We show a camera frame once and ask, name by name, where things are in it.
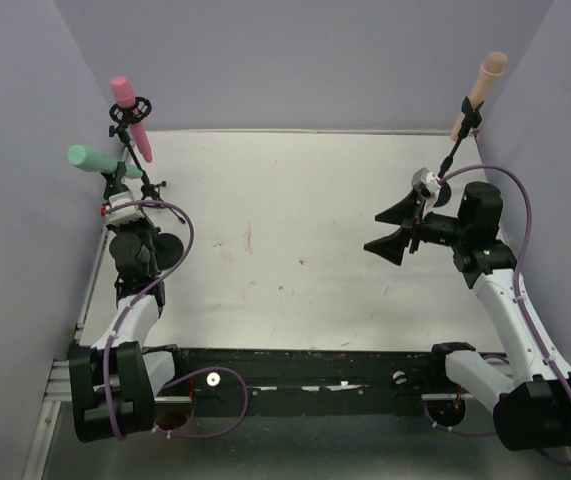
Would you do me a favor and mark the black round-base mic stand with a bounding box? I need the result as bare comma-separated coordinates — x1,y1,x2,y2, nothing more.
103,160,184,276

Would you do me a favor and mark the green microphone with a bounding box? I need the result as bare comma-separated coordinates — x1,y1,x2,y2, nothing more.
67,145,143,179

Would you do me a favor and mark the black clip mic stand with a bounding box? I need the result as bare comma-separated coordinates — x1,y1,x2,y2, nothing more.
434,97,483,208

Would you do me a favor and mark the black tripod shock-mount stand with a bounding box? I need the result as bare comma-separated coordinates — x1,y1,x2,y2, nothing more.
109,110,167,201

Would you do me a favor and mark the pink microphone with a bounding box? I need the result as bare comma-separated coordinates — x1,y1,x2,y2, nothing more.
110,76,153,163

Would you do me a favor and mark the peach microphone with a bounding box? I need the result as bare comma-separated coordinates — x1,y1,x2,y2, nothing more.
450,51,508,141

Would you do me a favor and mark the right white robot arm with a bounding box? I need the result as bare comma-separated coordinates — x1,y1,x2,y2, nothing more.
364,182,571,451

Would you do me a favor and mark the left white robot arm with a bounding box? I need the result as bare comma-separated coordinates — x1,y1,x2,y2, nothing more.
68,217,184,443

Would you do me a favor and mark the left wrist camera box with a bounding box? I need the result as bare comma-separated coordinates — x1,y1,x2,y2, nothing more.
105,190,145,225

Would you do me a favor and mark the aluminium frame left rail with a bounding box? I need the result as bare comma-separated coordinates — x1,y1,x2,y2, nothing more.
42,144,134,401

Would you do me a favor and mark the black front mounting rail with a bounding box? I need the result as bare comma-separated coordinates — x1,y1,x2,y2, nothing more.
67,344,486,419

